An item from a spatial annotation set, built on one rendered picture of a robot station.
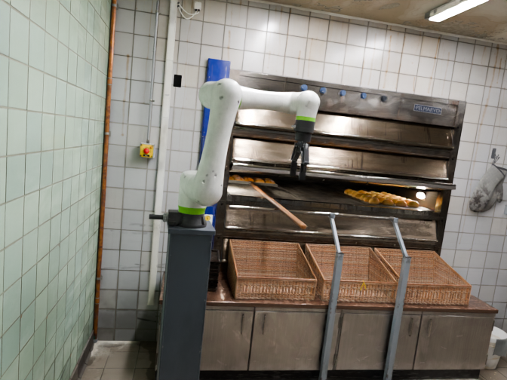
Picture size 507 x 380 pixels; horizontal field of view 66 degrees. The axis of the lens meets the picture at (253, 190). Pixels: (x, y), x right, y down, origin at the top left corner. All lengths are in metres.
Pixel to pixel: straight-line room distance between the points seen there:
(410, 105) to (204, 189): 2.22
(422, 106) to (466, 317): 1.63
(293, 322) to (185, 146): 1.43
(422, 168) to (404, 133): 0.33
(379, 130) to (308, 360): 1.79
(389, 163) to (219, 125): 2.00
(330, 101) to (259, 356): 1.91
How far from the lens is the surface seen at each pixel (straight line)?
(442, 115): 3.57
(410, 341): 3.18
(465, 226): 3.81
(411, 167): 3.43
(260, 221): 3.03
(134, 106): 2.93
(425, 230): 3.60
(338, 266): 2.63
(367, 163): 3.24
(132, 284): 3.14
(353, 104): 3.20
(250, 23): 3.04
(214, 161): 1.59
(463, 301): 3.36
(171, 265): 1.78
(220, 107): 1.59
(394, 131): 3.34
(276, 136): 2.98
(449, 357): 3.41
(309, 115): 1.85
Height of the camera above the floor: 1.62
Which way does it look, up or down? 7 degrees down
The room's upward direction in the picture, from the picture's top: 6 degrees clockwise
